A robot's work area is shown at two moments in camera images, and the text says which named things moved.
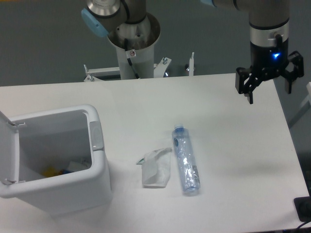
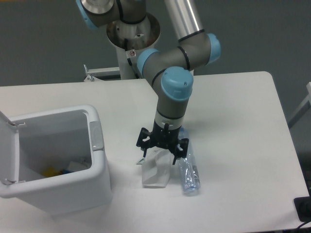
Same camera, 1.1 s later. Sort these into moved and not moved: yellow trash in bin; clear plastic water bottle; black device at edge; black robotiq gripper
Moved: black robotiq gripper
Not moved: yellow trash in bin; black device at edge; clear plastic water bottle
